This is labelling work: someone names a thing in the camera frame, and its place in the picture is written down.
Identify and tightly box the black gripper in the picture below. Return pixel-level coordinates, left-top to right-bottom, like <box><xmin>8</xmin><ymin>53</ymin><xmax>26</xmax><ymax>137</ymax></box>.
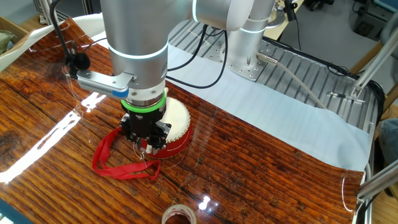
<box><xmin>119</xmin><ymin>108</ymin><xmax>172</xmax><ymax>153</ymax></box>

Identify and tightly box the small red drum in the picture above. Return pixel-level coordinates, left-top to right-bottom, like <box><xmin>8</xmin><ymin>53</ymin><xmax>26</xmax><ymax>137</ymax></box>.
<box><xmin>141</xmin><ymin>96</ymin><xmax>192</xmax><ymax>159</ymax></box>

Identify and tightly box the printed packing tape roll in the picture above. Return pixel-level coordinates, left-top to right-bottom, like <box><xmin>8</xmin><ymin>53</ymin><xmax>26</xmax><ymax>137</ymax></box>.
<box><xmin>160</xmin><ymin>203</ymin><xmax>198</xmax><ymax>224</ymax></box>

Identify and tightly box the wood grain table sheet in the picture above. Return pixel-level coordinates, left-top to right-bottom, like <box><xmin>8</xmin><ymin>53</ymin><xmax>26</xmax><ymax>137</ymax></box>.
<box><xmin>0</xmin><ymin>17</ymin><xmax>365</xmax><ymax>224</ymax></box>

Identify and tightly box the pale white table cloth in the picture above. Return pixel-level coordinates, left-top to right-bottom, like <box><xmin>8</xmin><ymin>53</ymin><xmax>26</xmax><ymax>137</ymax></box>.
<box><xmin>0</xmin><ymin>14</ymin><xmax>373</xmax><ymax>172</ymax></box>

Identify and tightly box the open cardboard box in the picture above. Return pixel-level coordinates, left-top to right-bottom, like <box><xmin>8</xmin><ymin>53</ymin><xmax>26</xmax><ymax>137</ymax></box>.
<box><xmin>0</xmin><ymin>16</ymin><xmax>31</xmax><ymax>58</ymax></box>

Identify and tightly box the grey green bag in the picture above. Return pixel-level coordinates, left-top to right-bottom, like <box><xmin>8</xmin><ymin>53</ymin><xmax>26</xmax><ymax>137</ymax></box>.
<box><xmin>0</xmin><ymin>29</ymin><xmax>17</xmax><ymax>56</ymax></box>

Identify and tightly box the thin metal rod tool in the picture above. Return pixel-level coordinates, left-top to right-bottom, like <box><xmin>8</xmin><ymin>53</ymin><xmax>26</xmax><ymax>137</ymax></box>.
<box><xmin>327</xmin><ymin>90</ymin><xmax>367</xmax><ymax>104</ymax></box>

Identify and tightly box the black chair base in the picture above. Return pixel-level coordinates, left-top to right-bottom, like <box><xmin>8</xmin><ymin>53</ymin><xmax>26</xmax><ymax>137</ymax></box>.
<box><xmin>303</xmin><ymin>0</ymin><xmax>336</xmax><ymax>12</ymax></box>

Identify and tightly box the dark floor box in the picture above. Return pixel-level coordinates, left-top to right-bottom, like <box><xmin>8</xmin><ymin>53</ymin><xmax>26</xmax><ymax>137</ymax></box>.
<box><xmin>353</xmin><ymin>14</ymin><xmax>376</xmax><ymax>39</ymax></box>

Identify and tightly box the blue grey trouser leg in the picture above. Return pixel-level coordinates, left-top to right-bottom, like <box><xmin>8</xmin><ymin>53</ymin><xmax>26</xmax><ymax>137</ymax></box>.
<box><xmin>378</xmin><ymin>117</ymin><xmax>398</xmax><ymax>166</ymax></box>

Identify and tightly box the grey chair back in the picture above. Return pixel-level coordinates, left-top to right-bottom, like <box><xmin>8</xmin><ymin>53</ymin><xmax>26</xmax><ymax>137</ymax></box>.
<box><xmin>378</xmin><ymin>17</ymin><xmax>398</xmax><ymax>58</ymax></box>

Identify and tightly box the blue plastic item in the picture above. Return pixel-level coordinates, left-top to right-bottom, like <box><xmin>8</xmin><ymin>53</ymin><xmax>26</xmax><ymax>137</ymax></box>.
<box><xmin>374</xmin><ymin>0</ymin><xmax>398</xmax><ymax>14</ymax></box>

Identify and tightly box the green wrist adapter ring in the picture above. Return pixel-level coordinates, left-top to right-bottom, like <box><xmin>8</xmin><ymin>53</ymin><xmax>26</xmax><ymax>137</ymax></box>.
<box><xmin>120</xmin><ymin>90</ymin><xmax>167</xmax><ymax>113</ymax></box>

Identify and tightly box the red ribbon strap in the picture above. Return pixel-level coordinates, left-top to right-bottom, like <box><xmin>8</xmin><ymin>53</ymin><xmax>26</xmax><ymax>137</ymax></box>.
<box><xmin>91</xmin><ymin>126</ymin><xmax>162</xmax><ymax>181</ymax></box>

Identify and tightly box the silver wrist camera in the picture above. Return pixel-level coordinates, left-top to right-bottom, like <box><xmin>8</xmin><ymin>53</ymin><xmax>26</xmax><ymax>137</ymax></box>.
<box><xmin>76</xmin><ymin>70</ymin><xmax>134</xmax><ymax>100</ymax></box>

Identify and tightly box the black camera cable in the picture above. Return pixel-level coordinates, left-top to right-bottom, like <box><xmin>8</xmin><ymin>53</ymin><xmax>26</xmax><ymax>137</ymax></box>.
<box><xmin>49</xmin><ymin>0</ymin><xmax>109</xmax><ymax>79</ymax></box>

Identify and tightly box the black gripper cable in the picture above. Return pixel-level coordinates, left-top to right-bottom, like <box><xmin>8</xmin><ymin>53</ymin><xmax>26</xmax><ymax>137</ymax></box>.
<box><xmin>164</xmin><ymin>29</ymin><xmax>230</xmax><ymax>90</ymax></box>

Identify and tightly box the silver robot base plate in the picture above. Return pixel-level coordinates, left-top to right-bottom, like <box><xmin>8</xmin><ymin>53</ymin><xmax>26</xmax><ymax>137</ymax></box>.
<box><xmin>206</xmin><ymin>39</ymin><xmax>280</xmax><ymax>82</ymax></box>

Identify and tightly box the aluminium frame strut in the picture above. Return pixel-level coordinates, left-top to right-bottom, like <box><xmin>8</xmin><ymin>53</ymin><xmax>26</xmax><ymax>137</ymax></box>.
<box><xmin>349</xmin><ymin>34</ymin><xmax>398</xmax><ymax>101</ymax></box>
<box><xmin>32</xmin><ymin>0</ymin><xmax>60</xmax><ymax>26</ymax></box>
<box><xmin>356</xmin><ymin>159</ymin><xmax>398</xmax><ymax>202</ymax></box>

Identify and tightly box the beige cable with metal connector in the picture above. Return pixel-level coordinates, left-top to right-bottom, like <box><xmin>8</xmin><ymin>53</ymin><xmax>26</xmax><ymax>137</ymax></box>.
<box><xmin>256</xmin><ymin>52</ymin><xmax>328</xmax><ymax>110</ymax></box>

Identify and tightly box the black cable bundle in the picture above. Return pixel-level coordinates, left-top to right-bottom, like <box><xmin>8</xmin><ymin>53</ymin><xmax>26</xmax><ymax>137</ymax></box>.
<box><xmin>262</xmin><ymin>35</ymin><xmax>387</xmax><ymax>125</ymax></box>

